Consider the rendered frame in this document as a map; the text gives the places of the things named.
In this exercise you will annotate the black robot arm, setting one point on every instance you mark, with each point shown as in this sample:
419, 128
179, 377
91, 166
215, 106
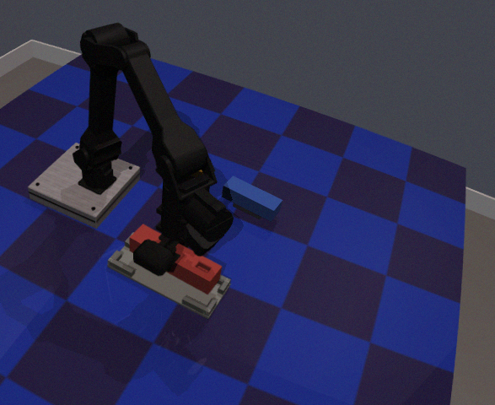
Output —
176, 147

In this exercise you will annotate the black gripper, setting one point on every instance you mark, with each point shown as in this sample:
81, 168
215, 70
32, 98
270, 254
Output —
159, 257

